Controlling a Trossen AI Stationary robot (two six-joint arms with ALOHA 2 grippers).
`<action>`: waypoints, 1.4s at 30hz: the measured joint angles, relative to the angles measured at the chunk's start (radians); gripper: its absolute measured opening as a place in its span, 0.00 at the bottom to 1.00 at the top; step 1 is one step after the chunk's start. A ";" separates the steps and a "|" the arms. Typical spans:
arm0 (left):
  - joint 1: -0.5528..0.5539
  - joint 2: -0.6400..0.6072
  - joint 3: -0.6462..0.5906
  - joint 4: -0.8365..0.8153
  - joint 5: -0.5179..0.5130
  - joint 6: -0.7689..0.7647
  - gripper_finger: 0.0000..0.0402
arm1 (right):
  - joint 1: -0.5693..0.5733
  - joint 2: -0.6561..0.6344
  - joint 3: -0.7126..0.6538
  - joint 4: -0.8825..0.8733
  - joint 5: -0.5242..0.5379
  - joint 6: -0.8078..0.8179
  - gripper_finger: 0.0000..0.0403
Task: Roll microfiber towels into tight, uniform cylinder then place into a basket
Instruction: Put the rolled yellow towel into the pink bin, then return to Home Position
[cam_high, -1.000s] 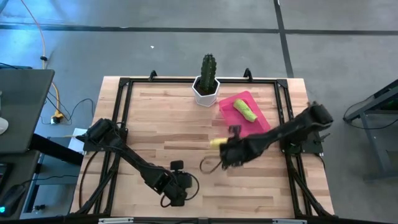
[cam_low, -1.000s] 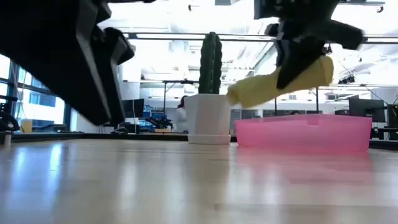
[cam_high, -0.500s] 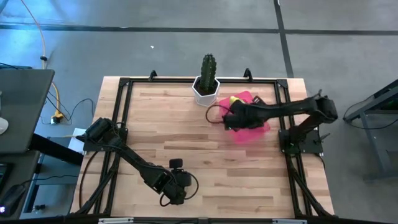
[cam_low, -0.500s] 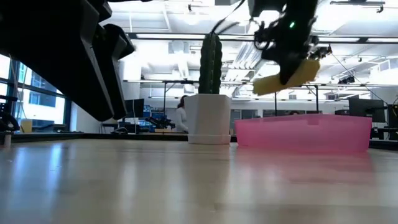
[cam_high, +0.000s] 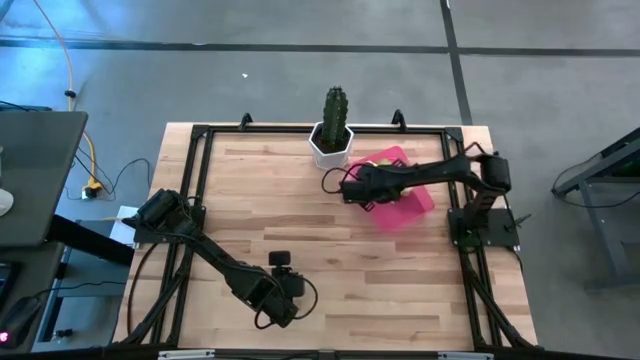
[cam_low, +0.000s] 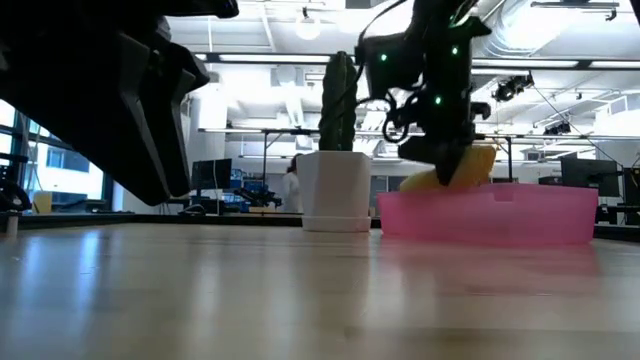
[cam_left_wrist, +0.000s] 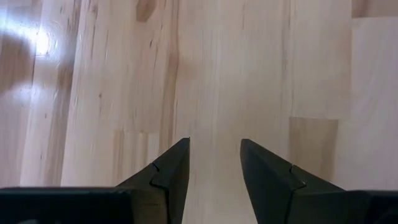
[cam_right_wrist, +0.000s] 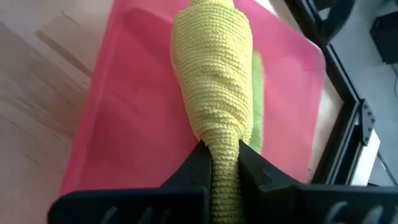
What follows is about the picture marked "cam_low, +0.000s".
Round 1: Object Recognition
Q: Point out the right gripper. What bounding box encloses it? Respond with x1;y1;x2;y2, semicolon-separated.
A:
416;96;494;188

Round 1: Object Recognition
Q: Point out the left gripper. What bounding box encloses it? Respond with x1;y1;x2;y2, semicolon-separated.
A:
0;0;212;207

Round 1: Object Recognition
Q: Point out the yellow microfiber towel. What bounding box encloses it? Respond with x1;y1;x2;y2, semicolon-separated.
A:
398;144;498;193

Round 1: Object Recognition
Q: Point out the pink plastic basket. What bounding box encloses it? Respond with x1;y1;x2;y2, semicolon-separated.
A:
376;182;600;248

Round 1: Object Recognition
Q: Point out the black computer monitor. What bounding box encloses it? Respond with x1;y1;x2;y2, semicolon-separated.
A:
559;157;622;198
190;158;234;192

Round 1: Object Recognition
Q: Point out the black ceiling spotlight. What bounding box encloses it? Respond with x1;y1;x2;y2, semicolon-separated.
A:
491;73;535;104
543;121;575;137

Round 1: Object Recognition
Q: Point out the white plant pot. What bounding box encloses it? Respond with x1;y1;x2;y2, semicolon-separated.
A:
296;151;373;234

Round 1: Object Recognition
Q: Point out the green cactus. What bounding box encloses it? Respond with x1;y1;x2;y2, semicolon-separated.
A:
318;50;359;153

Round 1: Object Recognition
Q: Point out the pale yellow box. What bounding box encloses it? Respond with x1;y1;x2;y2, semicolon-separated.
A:
32;191;54;215

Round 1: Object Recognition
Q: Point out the person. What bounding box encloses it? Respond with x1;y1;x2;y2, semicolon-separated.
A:
281;152;304;214

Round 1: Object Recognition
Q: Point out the white round ceiling lamp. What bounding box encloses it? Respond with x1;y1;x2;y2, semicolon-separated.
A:
293;12;323;42

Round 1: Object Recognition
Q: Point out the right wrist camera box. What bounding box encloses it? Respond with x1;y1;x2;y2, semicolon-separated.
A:
398;135;437;164

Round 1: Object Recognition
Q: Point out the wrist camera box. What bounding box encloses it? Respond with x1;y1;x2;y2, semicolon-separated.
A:
398;135;437;164
164;0;241;20

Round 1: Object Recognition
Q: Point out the black metal workstation frame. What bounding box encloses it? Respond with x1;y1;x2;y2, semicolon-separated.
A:
474;132;515;185
198;127;321;201

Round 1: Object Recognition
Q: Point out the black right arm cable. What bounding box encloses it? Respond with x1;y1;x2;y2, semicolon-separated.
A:
319;0;407;145

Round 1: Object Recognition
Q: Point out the black window frame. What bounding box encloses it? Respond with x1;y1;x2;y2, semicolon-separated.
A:
0;99;117;214

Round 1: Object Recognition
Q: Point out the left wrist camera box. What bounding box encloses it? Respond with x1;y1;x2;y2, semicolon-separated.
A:
164;0;241;20

